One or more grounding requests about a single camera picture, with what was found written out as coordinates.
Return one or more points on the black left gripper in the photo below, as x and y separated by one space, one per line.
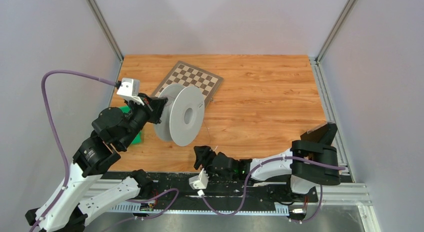
154 105

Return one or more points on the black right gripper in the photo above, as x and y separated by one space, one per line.
204 154

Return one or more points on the white perforated filament spool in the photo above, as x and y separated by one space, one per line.
182 115

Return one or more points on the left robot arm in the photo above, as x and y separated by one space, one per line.
113 133

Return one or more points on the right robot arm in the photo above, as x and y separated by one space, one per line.
307 163

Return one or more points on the green plastic bin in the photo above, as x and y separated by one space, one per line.
136 135

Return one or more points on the wooden chessboard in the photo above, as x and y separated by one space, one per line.
189 75

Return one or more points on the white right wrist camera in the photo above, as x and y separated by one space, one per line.
199 181

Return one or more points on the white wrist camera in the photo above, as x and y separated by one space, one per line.
199 181
129 90

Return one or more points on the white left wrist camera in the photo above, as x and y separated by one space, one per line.
129 90

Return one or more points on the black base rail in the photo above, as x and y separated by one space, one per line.
221 194

